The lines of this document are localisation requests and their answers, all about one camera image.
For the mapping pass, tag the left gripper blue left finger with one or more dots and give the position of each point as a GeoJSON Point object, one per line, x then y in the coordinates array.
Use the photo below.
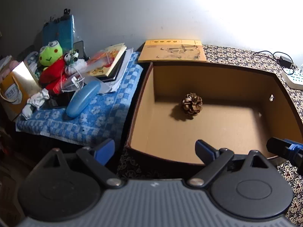
{"type": "Point", "coordinates": [104, 151]}

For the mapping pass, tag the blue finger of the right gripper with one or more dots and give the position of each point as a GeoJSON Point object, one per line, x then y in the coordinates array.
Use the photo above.
{"type": "Point", "coordinates": [286, 149]}

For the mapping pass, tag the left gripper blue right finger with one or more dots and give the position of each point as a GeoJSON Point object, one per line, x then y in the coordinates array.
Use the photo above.
{"type": "Point", "coordinates": [206, 153]}

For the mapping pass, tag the blue checkered towel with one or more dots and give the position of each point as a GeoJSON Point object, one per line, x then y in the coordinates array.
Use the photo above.
{"type": "Point", "coordinates": [103, 118]}

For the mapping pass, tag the brown pine cone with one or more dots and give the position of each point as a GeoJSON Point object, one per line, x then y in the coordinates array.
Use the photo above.
{"type": "Point", "coordinates": [192, 104]}

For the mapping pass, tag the brown cardboard box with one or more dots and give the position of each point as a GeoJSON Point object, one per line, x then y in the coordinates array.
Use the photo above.
{"type": "Point", "coordinates": [242, 108]}

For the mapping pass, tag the blue glasses case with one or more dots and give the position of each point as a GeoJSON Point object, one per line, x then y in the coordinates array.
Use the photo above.
{"type": "Point", "coordinates": [82, 99]}

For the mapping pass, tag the white power strip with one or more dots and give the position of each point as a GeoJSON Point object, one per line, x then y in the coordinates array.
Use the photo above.
{"type": "Point", "coordinates": [293, 78]}

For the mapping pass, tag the crumpled white tissue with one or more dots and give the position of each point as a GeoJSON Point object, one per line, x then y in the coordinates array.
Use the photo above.
{"type": "Point", "coordinates": [35, 102]}

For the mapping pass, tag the stack of books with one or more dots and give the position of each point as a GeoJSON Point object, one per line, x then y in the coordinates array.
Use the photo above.
{"type": "Point", "coordinates": [109, 65]}

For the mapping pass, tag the black power adapter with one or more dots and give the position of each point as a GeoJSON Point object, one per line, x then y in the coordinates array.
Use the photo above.
{"type": "Point", "coordinates": [285, 62]}

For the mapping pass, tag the small white panda plush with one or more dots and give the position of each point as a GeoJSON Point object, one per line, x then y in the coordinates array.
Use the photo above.
{"type": "Point", "coordinates": [73, 63]}

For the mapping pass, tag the gold paper gift bag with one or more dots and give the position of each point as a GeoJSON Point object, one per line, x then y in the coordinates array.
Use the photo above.
{"type": "Point", "coordinates": [16, 88]}

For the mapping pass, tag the green frog plush toy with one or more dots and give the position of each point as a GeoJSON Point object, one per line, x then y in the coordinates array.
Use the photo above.
{"type": "Point", "coordinates": [52, 59]}

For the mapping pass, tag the black smartphone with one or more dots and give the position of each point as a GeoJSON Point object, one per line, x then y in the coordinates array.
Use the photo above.
{"type": "Point", "coordinates": [79, 47]}

